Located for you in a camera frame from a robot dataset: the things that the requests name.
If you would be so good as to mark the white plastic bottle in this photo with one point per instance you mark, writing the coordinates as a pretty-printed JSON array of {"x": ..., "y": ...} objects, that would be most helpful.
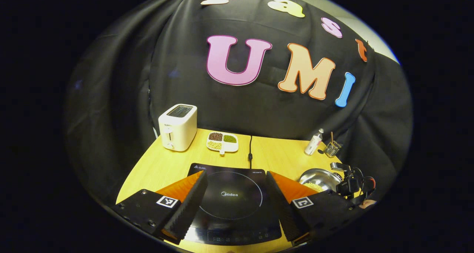
[{"x": 313, "y": 143}]

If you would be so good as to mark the steel pot with soybeans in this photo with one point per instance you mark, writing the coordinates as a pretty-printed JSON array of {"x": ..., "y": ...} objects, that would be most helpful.
[{"x": 318, "y": 177}]

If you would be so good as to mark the black induction cooktop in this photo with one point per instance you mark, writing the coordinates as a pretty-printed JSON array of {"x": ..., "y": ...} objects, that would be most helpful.
[{"x": 233, "y": 205}]

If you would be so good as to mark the white divided dish of beans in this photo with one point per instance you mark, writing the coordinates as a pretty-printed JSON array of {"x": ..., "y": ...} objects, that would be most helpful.
[{"x": 224, "y": 142}]

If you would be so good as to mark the white toaster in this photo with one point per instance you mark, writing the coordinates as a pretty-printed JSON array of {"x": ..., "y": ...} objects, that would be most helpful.
[{"x": 179, "y": 130}]

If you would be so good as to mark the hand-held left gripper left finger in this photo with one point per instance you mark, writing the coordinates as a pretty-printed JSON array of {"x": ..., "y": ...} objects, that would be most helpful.
[{"x": 192, "y": 205}]

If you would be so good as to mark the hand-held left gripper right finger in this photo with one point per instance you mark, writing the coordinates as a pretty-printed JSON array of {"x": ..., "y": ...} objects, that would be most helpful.
[{"x": 281, "y": 208}]

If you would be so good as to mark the glass cup with stick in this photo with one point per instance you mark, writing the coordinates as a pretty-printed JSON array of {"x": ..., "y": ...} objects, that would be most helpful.
[{"x": 332, "y": 149}]

